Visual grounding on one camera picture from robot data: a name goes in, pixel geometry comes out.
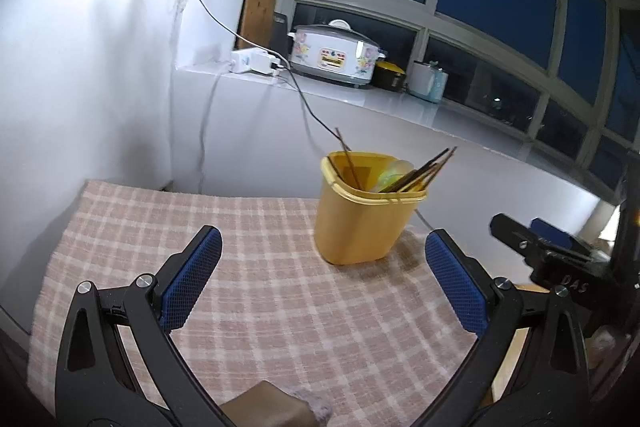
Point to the white power strip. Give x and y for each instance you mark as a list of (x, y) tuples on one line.
[(255, 60)]

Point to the brown cardboard box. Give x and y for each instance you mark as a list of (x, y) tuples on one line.
[(266, 404)]

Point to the pink plaid cloth mat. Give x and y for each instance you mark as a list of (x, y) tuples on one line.
[(377, 341)]

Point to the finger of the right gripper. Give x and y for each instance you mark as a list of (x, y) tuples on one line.
[(545, 259), (556, 236)]

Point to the white floral rice cooker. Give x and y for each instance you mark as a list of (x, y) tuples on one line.
[(334, 53)]

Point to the window frame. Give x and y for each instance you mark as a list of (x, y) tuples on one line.
[(560, 77)]

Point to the yellow plastic utensil cup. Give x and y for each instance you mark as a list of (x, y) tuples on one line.
[(354, 226)]

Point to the black yellow pot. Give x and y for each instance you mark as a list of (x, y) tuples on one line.
[(388, 76)]

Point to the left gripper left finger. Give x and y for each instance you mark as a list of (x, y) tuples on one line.
[(117, 364)]

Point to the green plastic spoon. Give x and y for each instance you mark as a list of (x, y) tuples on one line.
[(387, 178)]

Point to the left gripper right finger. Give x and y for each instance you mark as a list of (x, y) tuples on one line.
[(549, 385)]

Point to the clear plastic spoon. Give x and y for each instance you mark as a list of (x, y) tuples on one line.
[(398, 169)]

